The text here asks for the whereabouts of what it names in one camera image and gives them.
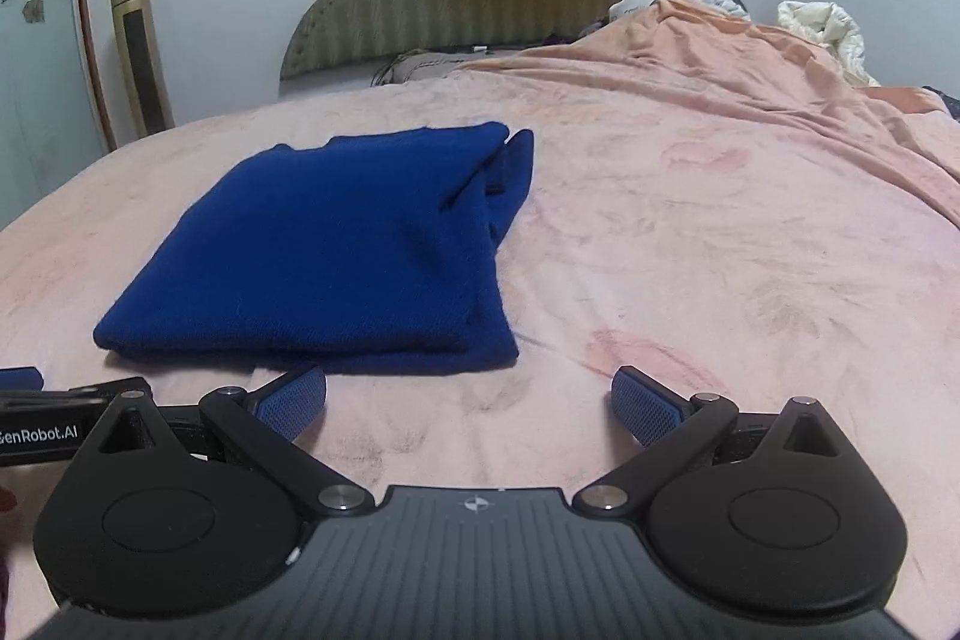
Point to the flower decal wardrobe door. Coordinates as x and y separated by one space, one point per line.
41 48

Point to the pink floral bed sheet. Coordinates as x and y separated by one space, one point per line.
675 250

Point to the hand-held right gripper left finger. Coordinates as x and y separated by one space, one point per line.
296 404

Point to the blue knit sweater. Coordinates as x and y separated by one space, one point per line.
337 250

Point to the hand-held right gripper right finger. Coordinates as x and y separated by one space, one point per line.
645 411

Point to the peach blanket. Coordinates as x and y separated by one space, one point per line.
712 63

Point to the brown pillow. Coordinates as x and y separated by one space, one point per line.
427 66

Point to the cream quilt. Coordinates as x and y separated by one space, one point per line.
825 36

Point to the gold tower fan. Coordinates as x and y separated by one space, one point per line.
141 55

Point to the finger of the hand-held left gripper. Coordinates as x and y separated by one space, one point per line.
19 377

